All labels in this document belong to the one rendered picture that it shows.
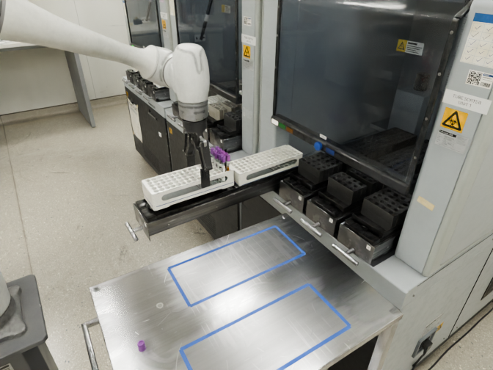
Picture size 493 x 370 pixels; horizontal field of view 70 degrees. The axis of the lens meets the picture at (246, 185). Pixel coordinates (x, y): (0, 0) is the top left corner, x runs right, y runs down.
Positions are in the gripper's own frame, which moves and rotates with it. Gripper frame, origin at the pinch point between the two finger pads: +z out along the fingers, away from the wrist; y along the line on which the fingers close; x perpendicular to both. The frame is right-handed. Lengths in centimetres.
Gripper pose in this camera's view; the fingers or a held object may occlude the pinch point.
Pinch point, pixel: (197, 174)
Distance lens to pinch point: 121.2
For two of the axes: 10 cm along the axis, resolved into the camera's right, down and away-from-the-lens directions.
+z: -0.1, 8.5, 5.2
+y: 5.5, 4.4, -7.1
